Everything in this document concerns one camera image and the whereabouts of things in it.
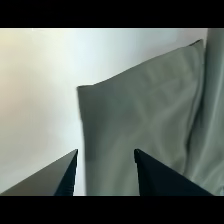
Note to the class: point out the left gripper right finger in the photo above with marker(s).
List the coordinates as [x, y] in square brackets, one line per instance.
[156, 181]

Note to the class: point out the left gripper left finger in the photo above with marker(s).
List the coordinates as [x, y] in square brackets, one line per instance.
[56, 180]

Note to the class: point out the grey-green garment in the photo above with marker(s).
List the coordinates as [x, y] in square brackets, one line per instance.
[140, 113]

